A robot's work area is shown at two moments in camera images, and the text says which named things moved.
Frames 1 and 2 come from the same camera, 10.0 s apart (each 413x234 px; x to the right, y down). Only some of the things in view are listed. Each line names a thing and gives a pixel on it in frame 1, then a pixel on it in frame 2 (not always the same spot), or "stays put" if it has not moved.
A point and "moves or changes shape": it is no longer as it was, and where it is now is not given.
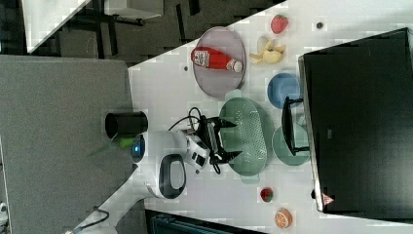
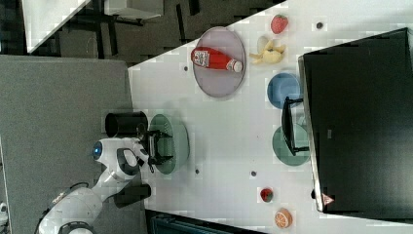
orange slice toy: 283,217 stays put
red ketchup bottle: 216,58 stays put
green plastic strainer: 247,136 moves or changes shape
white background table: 42,19 stays put
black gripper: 208,132 -> 149,143
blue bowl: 281,86 stays put
